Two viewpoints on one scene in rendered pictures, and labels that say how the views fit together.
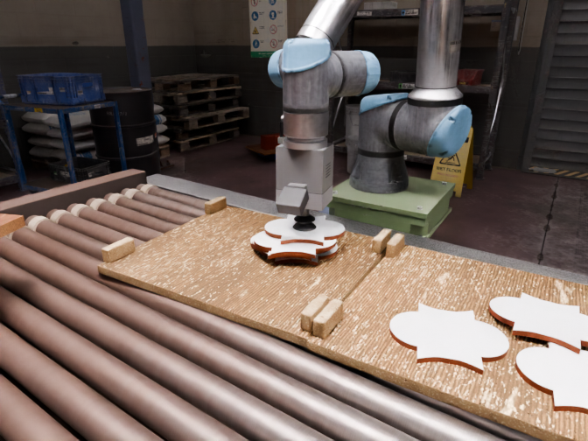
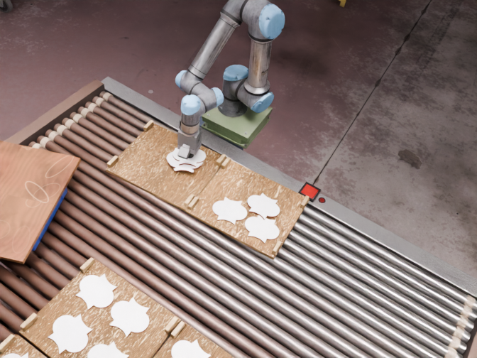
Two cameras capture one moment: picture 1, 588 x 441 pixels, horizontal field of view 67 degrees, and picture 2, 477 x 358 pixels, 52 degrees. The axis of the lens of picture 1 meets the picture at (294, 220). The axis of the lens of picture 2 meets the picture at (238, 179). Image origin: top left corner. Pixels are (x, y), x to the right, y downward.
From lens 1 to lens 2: 146 cm
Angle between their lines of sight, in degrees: 29
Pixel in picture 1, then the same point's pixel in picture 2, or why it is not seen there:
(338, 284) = (199, 185)
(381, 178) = (232, 111)
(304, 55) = (189, 111)
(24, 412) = (106, 231)
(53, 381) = (110, 221)
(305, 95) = (189, 121)
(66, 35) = not seen: outside the picture
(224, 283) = (157, 182)
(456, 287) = (241, 187)
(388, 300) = (215, 194)
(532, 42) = not seen: outside the picture
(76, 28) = not seen: outside the picture
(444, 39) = (258, 71)
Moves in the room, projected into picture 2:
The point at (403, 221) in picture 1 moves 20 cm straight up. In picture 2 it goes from (238, 138) to (242, 106)
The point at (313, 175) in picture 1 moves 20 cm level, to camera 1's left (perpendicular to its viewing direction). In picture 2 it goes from (192, 143) to (144, 141)
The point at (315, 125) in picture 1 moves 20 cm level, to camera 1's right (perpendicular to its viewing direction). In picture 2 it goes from (193, 129) to (242, 132)
